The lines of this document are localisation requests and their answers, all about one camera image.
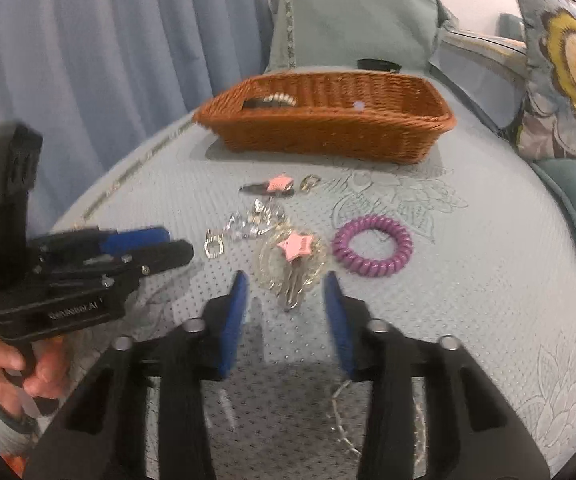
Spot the large floral cushion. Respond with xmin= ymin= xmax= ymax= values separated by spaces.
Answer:
xmin=505 ymin=0 xmax=576 ymax=167

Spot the pink star hair clip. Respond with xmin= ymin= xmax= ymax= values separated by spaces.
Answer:
xmin=239 ymin=173 xmax=296 ymax=199
xmin=276 ymin=232 xmax=315 ymax=312

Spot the silver chain bracelet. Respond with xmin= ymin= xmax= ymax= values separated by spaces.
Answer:
xmin=203 ymin=199 xmax=289 ymax=261

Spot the blue curtain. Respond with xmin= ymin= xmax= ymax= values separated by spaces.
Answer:
xmin=0 ymin=0 xmax=275 ymax=241

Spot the embossed teal sofa cover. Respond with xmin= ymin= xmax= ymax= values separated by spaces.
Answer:
xmin=28 ymin=66 xmax=576 ymax=480

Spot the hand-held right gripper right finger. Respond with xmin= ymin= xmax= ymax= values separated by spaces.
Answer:
xmin=322 ymin=270 xmax=551 ymax=480

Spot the person's left hand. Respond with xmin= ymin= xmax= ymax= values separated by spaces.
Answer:
xmin=0 ymin=332 xmax=76 ymax=417

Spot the purple spiral hair tie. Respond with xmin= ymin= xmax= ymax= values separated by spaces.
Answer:
xmin=332 ymin=214 xmax=414 ymax=278

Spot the brown wicker basket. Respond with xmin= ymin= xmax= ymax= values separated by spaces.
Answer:
xmin=193 ymin=72 xmax=456 ymax=165

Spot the black strap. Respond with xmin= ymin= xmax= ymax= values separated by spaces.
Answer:
xmin=357 ymin=58 xmax=403 ymax=74

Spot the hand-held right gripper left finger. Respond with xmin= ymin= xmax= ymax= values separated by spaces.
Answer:
xmin=23 ymin=270 xmax=250 ymax=480

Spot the teal sofa backrest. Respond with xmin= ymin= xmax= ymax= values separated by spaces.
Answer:
xmin=498 ymin=12 xmax=525 ymax=41

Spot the folded grey-blue blanket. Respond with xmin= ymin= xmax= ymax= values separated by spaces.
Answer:
xmin=430 ymin=30 xmax=527 ymax=134

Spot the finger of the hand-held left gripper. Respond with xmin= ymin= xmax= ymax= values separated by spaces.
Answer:
xmin=38 ymin=240 xmax=195 ymax=282
xmin=30 ymin=226 xmax=171 ymax=261

